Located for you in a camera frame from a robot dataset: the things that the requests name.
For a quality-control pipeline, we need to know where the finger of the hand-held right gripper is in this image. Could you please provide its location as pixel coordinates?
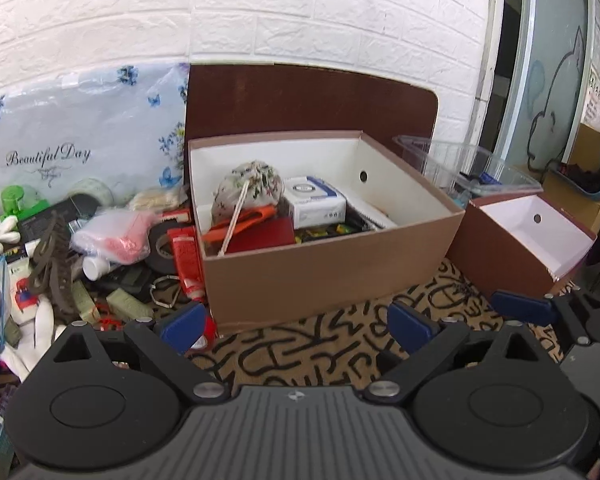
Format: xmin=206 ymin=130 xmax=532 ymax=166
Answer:
xmin=490 ymin=289 xmax=600 ymax=348

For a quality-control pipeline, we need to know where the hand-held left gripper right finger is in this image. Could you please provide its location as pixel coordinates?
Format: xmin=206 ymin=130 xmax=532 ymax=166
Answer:
xmin=364 ymin=301 xmax=562 ymax=404

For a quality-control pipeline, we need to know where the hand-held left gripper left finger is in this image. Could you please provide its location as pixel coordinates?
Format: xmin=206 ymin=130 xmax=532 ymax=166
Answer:
xmin=44 ymin=301 xmax=227 ymax=404

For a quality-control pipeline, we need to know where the large brown cardboard box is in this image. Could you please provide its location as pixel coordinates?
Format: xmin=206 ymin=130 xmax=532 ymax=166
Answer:
xmin=187 ymin=130 xmax=466 ymax=337

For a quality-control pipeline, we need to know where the tan patterned cloth desktop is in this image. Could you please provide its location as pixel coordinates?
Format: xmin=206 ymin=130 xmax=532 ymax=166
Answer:
xmin=145 ymin=257 xmax=581 ymax=401

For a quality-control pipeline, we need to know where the metal carabiner clip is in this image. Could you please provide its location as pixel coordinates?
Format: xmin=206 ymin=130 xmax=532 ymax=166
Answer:
xmin=149 ymin=274 xmax=192 ymax=308

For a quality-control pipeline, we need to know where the small brown cardboard box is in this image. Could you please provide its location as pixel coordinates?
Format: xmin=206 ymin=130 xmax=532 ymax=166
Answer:
xmin=446 ymin=193 xmax=599 ymax=302

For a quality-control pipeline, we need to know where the olive green small box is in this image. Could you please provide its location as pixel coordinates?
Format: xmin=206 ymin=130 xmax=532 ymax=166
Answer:
xmin=104 ymin=287 xmax=154 ymax=319
xmin=71 ymin=279 xmax=102 ymax=324

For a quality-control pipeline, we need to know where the red tube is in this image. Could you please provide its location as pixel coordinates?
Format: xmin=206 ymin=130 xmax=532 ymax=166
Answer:
xmin=167 ymin=226 xmax=207 ymax=307

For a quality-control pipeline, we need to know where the black calculator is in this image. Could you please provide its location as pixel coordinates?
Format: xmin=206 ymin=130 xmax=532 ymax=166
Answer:
xmin=97 ymin=264 xmax=154 ymax=294

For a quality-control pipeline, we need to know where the black tape roll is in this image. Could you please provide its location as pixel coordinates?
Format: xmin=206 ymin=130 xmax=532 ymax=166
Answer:
xmin=144 ymin=220 xmax=187 ymax=277

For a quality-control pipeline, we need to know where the white small bottle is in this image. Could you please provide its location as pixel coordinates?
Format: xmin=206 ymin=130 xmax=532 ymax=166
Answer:
xmin=82 ymin=254 xmax=119 ymax=282

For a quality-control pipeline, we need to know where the clear bag of pink items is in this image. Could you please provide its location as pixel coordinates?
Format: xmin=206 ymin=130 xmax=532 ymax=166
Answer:
xmin=69 ymin=208 xmax=159 ymax=265

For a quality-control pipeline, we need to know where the spiral notebook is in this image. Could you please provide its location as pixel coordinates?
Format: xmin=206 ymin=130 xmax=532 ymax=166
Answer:
xmin=345 ymin=199 xmax=399 ymax=234

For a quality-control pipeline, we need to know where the white thin stick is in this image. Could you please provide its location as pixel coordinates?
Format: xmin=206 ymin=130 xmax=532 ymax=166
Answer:
xmin=219 ymin=182 xmax=251 ymax=259

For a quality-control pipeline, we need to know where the orange plastic item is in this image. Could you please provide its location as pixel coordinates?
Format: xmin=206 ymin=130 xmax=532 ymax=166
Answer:
xmin=201 ymin=205 xmax=278 ymax=244

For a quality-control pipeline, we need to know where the red booklet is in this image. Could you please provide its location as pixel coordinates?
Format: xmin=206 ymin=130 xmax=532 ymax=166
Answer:
xmin=224 ymin=217 xmax=297 ymax=257

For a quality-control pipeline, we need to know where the yellow green packet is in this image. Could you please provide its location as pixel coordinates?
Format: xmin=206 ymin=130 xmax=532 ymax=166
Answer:
xmin=294 ymin=224 xmax=357 ymax=244

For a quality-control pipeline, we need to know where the cream cloth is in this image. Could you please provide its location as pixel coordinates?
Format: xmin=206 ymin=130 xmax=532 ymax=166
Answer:
xmin=129 ymin=186 xmax=189 ymax=212

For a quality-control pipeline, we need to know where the white box with blue label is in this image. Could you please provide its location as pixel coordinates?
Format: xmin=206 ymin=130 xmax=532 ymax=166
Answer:
xmin=282 ymin=175 xmax=349 ymax=231

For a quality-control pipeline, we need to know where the clear plastic container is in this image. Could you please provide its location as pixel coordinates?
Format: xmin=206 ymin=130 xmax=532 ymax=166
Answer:
xmin=392 ymin=134 xmax=544 ymax=209

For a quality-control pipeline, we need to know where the grey tape roll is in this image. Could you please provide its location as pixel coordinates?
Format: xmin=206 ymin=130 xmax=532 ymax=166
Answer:
xmin=69 ymin=178 xmax=116 ymax=207

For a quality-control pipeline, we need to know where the light wooden cabinet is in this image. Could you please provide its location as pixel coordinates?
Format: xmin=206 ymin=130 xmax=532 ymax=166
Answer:
xmin=539 ymin=121 xmax=600 ymax=242

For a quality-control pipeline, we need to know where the green plastic toy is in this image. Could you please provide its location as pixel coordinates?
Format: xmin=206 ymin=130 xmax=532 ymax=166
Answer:
xmin=0 ymin=184 xmax=49 ymax=222

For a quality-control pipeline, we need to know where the white blue floral plastic bag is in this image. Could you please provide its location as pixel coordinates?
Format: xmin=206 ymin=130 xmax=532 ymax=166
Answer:
xmin=0 ymin=63 xmax=192 ymax=221

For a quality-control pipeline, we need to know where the glass door with cat drawing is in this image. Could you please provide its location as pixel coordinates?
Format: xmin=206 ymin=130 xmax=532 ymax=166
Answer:
xmin=494 ymin=0 xmax=597 ymax=173

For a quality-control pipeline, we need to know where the dark brown wooden board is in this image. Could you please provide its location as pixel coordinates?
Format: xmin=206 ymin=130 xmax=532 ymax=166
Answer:
xmin=184 ymin=63 xmax=440 ymax=163

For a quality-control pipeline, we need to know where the brown leather strap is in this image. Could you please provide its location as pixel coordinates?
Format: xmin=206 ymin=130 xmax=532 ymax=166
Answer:
xmin=27 ymin=209 xmax=79 ymax=324

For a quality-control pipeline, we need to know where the floral drawstring pouch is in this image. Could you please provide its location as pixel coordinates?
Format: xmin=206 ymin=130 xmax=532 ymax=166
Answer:
xmin=210 ymin=159 xmax=285 ymax=227

